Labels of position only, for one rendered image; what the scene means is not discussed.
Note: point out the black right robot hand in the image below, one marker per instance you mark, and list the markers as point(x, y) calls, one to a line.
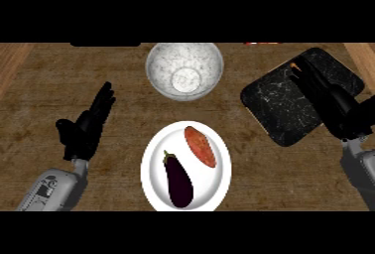
point(337, 105)

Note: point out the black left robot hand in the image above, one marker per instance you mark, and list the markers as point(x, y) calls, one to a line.
point(85, 129)

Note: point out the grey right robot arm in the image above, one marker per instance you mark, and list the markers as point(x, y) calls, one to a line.
point(361, 168)

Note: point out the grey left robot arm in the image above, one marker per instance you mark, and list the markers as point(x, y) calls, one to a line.
point(52, 190)

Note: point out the white oval plate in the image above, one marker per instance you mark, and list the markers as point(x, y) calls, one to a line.
point(185, 167)

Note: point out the dark purple eggplant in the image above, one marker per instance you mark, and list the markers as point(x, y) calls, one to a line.
point(179, 183)

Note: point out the white marble bowl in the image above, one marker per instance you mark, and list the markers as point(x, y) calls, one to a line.
point(185, 70)

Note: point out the black marble cutting board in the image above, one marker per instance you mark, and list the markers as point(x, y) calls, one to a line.
point(281, 105)

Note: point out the orange carrot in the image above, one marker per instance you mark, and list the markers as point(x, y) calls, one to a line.
point(294, 66)

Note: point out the red and white object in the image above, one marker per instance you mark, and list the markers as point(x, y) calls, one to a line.
point(263, 43)

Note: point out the orange sweet potato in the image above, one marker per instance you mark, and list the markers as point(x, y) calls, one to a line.
point(201, 147)

